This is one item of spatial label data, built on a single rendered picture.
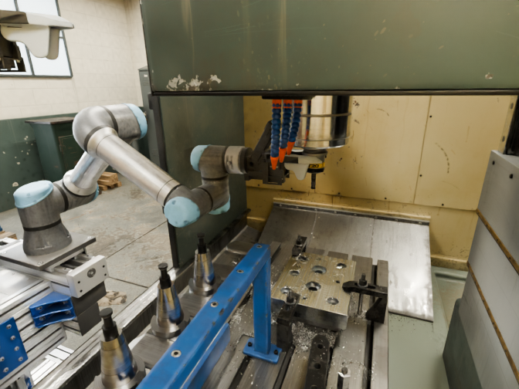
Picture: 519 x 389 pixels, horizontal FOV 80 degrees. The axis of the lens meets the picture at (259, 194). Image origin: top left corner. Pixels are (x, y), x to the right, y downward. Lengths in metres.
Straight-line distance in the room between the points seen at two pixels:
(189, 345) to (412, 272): 1.34
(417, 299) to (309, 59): 1.36
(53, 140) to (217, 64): 4.60
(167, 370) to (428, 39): 0.52
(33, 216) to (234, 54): 1.00
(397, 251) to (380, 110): 0.73
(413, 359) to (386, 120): 1.09
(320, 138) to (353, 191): 1.18
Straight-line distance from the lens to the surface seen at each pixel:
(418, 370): 1.39
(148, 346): 0.55
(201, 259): 0.60
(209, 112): 1.56
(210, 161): 0.84
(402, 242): 1.80
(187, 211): 0.75
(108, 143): 0.91
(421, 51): 0.42
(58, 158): 5.04
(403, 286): 1.65
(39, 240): 1.32
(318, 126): 0.68
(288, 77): 0.43
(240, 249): 0.75
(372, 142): 1.77
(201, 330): 0.53
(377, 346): 1.01
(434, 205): 1.88
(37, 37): 0.60
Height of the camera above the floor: 1.59
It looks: 20 degrees down
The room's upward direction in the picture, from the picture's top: 1 degrees counter-clockwise
